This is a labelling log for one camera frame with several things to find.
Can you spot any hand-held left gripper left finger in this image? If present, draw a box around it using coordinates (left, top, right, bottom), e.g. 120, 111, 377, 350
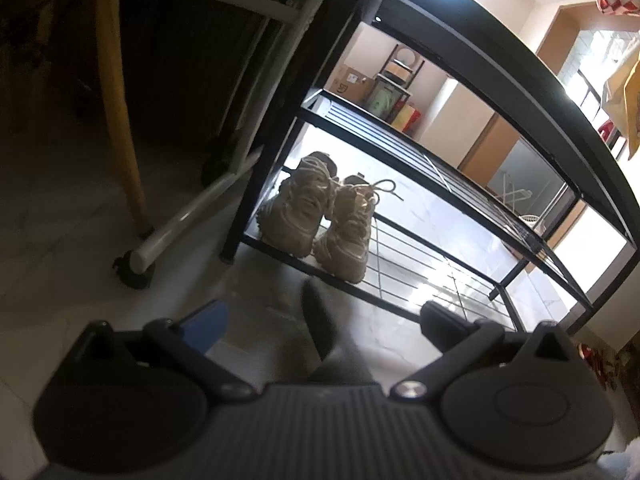
75, 299, 258, 403

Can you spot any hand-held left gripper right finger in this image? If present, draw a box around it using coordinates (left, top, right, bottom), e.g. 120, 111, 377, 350
389, 301, 576, 403

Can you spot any black slide slipper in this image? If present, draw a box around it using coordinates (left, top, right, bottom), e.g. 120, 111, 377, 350
299, 279, 388, 387

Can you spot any beige lace-up sneaker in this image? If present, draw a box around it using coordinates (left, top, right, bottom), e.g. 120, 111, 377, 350
256, 151, 340, 260
313, 174, 405, 284

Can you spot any black metal shoe rack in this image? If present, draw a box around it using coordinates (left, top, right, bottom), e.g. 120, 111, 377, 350
220, 0, 640, 334

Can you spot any black caster wheel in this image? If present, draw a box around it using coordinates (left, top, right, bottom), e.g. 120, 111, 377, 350
113, 250, 152, 289

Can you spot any white folding drying rack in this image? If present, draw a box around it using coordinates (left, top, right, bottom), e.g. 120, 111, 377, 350
491, 171, 532, 209

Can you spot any floral patterned cloth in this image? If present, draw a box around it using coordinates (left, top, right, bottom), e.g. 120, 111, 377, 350
579, 344, 640, 392

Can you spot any wooden door panel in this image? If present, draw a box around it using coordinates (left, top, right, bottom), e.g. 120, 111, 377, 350
459, 111, 522, 182

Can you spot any yellow bag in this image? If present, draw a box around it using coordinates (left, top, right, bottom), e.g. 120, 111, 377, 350
390, 106, 422, 137

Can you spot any wooden chair leg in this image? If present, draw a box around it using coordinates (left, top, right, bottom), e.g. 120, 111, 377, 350
92, 0, 154, 239

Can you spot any green framed panel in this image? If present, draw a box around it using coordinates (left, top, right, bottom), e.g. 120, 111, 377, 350
367, 77, 407, 122

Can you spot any brown cardboard box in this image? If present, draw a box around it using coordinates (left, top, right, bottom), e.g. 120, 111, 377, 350
325, 66, 374, 104

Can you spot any dark wooden stool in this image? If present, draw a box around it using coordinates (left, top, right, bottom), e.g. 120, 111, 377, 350
377, 44, 427, 84

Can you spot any yellow cloth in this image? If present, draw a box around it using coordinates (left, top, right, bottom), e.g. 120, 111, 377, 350
601, 54, 640, 157

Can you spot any white rolling frame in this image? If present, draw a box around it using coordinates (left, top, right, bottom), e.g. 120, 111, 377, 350
119, 0, 322, 274

